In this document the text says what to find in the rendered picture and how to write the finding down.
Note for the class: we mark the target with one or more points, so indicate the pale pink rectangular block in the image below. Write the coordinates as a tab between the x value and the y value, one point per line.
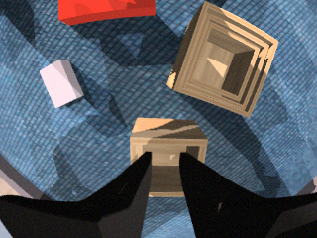
61	82

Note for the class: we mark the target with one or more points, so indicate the red flat rectangular block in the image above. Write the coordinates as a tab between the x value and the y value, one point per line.
74	12

